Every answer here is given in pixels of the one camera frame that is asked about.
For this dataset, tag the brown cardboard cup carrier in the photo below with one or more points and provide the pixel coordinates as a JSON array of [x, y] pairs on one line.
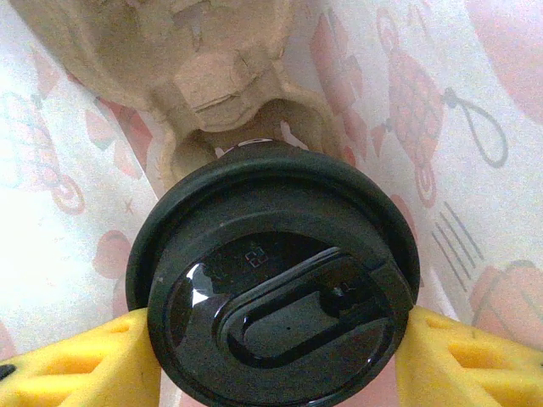
[[148, 63]]

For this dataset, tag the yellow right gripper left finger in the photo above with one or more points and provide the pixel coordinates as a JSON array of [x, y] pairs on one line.
[[85, 373]]

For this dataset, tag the red white paper bag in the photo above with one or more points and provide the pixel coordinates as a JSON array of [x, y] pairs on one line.
[[424, 127]]

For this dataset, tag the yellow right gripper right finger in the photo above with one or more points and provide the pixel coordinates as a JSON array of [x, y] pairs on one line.
[[445, 381]]

